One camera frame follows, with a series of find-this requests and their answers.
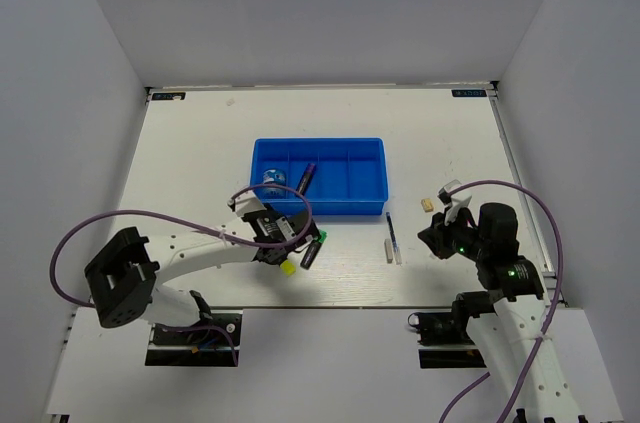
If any left corner label sticker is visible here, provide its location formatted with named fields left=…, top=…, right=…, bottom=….
left=151, top=92, right=186, bottom=101

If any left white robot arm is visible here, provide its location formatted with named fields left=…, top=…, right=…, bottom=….
left=84, top=195, right=322, bottom=342

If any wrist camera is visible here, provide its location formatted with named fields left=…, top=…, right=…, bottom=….
left=438, top=179, right=472, bottom=226
left=227, top=191, right=265, bottom=218

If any corner label sticker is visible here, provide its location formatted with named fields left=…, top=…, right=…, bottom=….
left=151, top=92, right=186, bottom=101
left=451, top=89, right=487, bottom=98

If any white eraser stick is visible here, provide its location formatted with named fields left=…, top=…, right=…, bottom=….
left=384, top=238, right=394, bottom=264

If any blue divided plastic tray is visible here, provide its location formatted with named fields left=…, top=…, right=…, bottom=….
left=250, top=138, right=389, bottom=216

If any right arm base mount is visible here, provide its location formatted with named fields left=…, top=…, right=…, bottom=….
left=407, top=312, right=486, bottom=369

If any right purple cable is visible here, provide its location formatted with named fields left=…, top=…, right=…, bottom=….
left=438, top=180, right=566, bottom=423

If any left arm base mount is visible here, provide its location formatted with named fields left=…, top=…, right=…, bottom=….
left=145, top=311, right=243, bottom=368

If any right corner label sticker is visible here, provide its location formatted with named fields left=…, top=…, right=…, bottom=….
left=451, top=89, right=487, bottom=98

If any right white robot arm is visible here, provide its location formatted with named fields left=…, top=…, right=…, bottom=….
left=408, top=203, right=587, bottom=422

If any purple cap black highlighter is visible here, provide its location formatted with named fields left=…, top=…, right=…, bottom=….
left=296, top=163, right=317, bottom=195

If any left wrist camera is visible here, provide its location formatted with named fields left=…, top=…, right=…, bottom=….
left=227, top=191, right=265, bottom=218

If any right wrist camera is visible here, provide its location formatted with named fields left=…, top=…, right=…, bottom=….
left=438, top=179, right=472, bottom=226

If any blue white tape roll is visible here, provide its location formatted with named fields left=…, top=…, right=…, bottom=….
left=261, top=168, right=287, bottom=199

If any green cap black highlighter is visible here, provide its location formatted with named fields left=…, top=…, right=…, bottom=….
left=300, top=230, right=327, bottom=270

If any yellow cap black highlighter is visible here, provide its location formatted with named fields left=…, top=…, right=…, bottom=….
left=279, top=260, right=296, bottom=277

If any small beige eraser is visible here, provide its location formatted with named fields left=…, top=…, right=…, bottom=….
left=421, top=198, right=434, bottom=212

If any aluminium table rail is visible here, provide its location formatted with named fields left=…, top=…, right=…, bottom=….
left=488, top=80, right=568, bottom=307

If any blue pen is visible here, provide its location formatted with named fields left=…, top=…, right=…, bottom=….
left=386, top=212, right=402, bottom=265

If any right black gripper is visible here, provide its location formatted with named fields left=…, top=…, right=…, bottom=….
left=417, top=205, right=489, bottom=261

